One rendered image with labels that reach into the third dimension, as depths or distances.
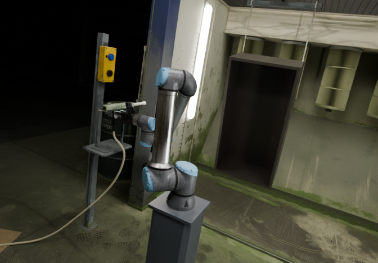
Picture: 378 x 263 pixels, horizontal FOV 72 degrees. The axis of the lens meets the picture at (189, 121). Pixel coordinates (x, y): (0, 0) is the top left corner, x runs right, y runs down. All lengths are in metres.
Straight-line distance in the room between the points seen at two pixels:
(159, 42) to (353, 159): 2.69
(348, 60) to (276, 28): 0.88
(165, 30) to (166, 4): 0.21
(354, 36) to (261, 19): 1.04
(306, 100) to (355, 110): 0.59
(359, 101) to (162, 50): 2.60
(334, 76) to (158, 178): 2.54
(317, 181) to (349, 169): 0.40
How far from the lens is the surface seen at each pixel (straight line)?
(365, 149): 3.84
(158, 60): 2.35
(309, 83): 3.85
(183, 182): 1.61
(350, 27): 3.48
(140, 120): 1.86
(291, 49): 3.50
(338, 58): 3.49
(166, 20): 2.36
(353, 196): 3.65
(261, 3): 2.73
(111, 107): 1.96
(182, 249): 1.77
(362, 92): 3.89
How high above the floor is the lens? 1.55
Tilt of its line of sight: 13 degrees down
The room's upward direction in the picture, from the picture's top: 9 degrees clockwise
